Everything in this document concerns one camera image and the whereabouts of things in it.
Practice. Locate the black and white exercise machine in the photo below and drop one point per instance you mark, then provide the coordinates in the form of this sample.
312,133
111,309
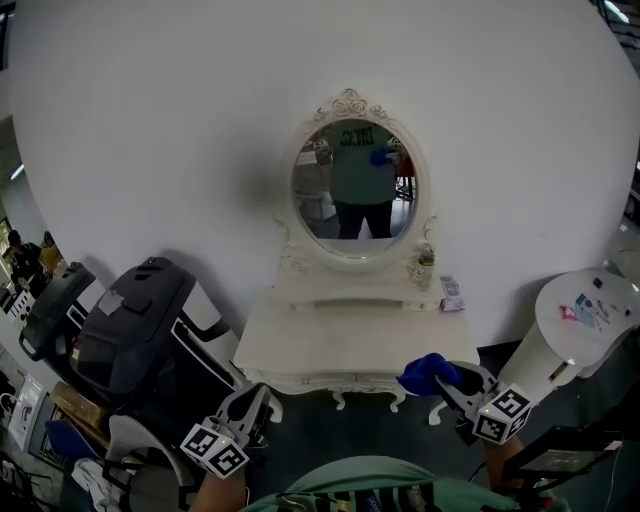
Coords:
130,320

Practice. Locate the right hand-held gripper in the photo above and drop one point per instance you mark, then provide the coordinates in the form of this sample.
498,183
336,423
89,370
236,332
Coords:
500,415

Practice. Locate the black display screen device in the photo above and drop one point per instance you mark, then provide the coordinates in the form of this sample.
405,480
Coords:
560,457

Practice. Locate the white dressing table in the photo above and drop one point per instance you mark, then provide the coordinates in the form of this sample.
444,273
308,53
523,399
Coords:
350,340

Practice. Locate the person's right forearm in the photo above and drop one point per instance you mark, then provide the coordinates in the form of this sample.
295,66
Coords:
500,460

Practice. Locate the white crumpled fabric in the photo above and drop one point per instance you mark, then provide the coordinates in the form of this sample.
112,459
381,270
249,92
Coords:
92,482

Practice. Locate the white round pedestal table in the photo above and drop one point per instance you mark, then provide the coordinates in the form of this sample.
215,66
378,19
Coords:
555,300

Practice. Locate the ornate white oval mirror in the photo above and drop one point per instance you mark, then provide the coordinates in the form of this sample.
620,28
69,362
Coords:
310,200

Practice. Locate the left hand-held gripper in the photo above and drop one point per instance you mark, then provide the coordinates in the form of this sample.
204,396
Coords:
215,452

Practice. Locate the blue card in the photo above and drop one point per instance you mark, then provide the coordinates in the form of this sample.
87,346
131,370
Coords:
586,310

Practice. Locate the small glass jar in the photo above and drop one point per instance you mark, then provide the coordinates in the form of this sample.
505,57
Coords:
425,267

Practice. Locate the person's left forearm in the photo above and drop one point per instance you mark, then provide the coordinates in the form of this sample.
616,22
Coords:
215,492

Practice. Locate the white printed carton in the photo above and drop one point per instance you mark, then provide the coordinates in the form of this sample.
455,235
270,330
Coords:
27,410

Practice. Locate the blue cloth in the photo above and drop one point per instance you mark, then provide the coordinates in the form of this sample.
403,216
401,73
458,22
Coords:
425,375

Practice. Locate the person's green shirt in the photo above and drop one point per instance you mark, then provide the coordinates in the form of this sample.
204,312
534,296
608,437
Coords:
380,480

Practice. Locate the small white printed box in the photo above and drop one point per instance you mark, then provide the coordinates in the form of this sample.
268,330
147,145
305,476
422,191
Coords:
451,292

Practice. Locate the brown cardboard box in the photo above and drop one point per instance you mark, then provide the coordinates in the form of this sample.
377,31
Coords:
80,410

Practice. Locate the pink card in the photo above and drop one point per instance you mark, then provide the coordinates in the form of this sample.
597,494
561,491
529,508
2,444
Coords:
566,313

